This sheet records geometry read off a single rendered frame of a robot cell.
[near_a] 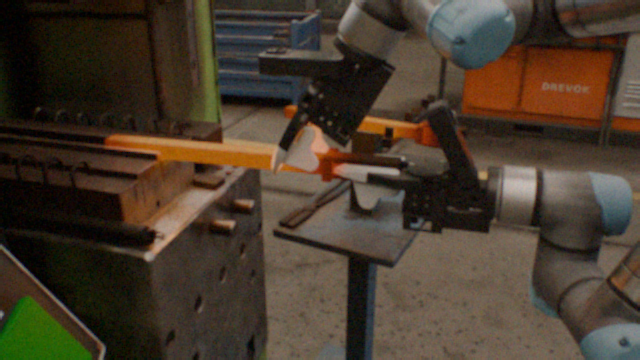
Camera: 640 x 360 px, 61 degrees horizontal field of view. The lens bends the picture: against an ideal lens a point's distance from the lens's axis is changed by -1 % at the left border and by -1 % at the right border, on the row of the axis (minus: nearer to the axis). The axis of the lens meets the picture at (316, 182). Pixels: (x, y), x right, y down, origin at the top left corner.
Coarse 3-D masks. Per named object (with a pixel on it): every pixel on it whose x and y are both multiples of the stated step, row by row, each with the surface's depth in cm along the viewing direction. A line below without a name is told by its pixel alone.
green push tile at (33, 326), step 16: (16, 304) 40; (32, 304) 41; (16, 320) 38; (32, 320) 40; (48, 320) 41; (0, 336) 37; (16, 336) 38; (32, 336) 39; (48, 336) 41; (64, 336) 42; (0, 352) 36; (16, 352) 37; (32, 352) 38; (48, 352) 40; (64, 352) 41; (80, 352) 43
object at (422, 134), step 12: (288, 108) 121; (372, 120) 113; (384, 120) 113; (384, 132) 112; (396, 132) 111; (408, 132) 109; (420, 132) 107; (432, 132) 108; (420, 144) 108; (432, 144) 108
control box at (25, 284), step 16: (0, 256) 42; (0, 272) 41; (16, 272) 42; (0, 288) 40; (16, 288) 41; (32, 288) 43; (0, 304) 39; (48, 304) 44; (0, 320) 38; (64, 320) 44; (80, 336) 45; (96, 352) 46
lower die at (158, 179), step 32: (32, 128) 91; (64, 128) 93; (96, 128) 93; (0, 160) 82; (64, 160) 80; (96, 160) 80; (128, 160) 80; (160, 160) 81; (32, 192) 77; (64, 192) 75; (96, 192) 73; (128, 192) 74; (160, 192) 82
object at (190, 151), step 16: (112, 144) 83; (128, 144) 82; (144, 144) 82; (160, 144) 81; (176, 144) 81; (192, 144) 81; (208, 144) 81; (224, 144) 81; (176, 160) 81; (192, 160) 80; (208, 160) 79; (224, 160) 79; (240, 160) 78; (256, 160) 77; (320, 160) 74; (336, 160) 74; (352, 160) 73; (368, 160) 73; (384, 160) 73; (400, 160) 73; (336, 176) 75
